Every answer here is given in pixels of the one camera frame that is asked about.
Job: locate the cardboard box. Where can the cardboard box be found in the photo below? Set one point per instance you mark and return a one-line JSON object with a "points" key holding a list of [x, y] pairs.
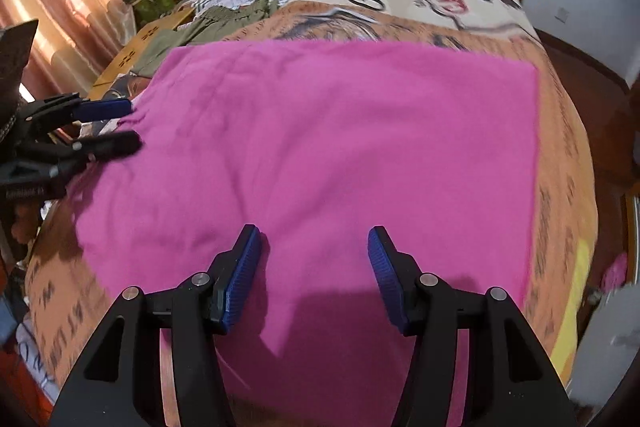
{"points": [[131, 54]]}

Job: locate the olive green garment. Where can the olive green garment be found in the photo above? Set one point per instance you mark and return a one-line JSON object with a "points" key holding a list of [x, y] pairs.
{"points": [[220, 23]]}

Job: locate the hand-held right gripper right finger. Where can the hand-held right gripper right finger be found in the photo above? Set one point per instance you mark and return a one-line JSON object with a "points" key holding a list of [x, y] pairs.
{"points": [[386, 277]]}

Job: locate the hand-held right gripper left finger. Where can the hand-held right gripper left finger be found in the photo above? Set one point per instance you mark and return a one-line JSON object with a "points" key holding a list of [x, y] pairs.
{"points": [[243, 274]]}

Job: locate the wall socket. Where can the wall socket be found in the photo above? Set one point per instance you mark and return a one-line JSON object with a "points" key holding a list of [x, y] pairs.
{"points": [[563, 13]]}

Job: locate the pink pants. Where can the pink pants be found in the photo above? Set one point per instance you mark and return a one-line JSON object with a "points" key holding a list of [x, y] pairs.
{"points": [[320, 187]]}

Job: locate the pink curtain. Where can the pink curtain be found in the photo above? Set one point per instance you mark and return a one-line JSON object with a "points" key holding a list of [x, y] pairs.
{"points": [[55, 2]]}

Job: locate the printed blanket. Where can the printed blanket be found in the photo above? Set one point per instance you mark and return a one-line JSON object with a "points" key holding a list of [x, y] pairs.
{"points": [[440, 2]]}

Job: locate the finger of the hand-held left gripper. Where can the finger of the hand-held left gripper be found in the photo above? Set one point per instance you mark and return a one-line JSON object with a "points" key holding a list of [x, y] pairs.
{"points": [[106, 108], [116, 146]]}

